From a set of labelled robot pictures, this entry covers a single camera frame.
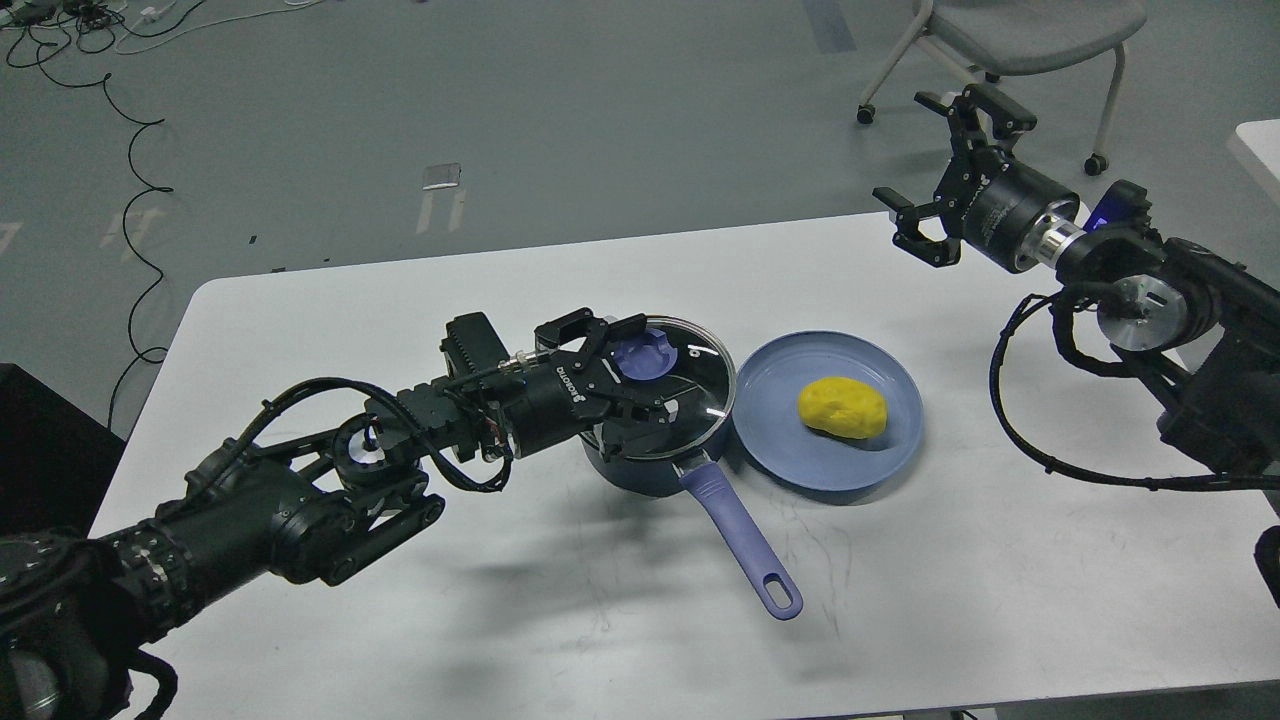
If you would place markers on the white table corner right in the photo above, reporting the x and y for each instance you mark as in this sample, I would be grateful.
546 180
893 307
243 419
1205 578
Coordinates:
1255 144

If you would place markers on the glass lid purple knob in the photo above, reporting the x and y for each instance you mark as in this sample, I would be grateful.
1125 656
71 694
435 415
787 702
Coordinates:
690 375

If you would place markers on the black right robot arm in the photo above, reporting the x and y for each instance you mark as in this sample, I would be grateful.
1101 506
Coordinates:
1200 333

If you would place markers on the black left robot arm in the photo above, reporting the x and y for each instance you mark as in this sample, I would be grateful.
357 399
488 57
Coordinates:
324 481

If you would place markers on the small silver floor plate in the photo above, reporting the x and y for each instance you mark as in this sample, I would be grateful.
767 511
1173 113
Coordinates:
441 176

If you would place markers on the blue round plate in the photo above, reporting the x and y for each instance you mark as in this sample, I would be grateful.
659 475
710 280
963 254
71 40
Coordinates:
816 464

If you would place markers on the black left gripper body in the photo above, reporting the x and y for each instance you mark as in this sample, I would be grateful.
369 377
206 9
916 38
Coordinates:
560 398

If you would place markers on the yellow potato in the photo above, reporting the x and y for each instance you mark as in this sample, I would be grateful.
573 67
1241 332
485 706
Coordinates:
843 407

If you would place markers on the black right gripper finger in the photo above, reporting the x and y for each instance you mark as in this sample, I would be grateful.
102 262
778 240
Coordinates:
908 235
983 122

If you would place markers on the dark blue saucepan purple handle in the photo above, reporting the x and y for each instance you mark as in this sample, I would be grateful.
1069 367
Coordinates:
698 473

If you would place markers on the black box left edge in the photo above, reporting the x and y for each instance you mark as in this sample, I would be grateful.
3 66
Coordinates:
56 461

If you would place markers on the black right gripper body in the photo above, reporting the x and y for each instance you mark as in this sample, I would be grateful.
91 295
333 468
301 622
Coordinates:
1000 206

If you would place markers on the grey office chair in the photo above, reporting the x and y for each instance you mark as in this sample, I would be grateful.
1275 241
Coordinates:
997 39

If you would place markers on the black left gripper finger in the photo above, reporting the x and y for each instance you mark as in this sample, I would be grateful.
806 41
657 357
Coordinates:
582 336
640 430

